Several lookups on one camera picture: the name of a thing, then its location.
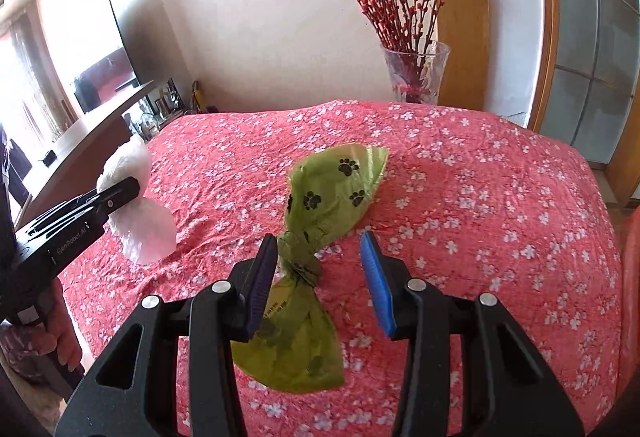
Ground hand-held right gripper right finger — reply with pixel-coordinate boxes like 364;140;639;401
359;231;586;437

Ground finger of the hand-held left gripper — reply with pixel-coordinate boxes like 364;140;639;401
25;176;142;238

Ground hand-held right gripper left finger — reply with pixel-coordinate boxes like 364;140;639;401
54;233;279;437

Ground white translucent plastic bag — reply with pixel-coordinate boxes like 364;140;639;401
96;134;177;265

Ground olive paw print plastic bag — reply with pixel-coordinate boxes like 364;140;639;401
231;144;390;393

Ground person's left hand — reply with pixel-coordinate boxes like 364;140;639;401
42;284;85;370

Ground wooden television cabinet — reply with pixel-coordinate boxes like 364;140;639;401
15;82;158;223

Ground row of small cabinet ornaments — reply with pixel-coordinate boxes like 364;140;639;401
122;77;218;140

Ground black flat television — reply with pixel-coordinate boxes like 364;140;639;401
50;0;156;118

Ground red floral tablecloth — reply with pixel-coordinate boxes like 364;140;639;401
52;99;623;437

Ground sheer curtain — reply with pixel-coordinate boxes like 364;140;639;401
0;0;83;152

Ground clear glass vase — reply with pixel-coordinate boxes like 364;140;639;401
381;39;451;106

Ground wooden framed glass door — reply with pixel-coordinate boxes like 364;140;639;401
527;0;640;208

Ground wooden door frame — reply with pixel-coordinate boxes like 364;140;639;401
435;0;491;110

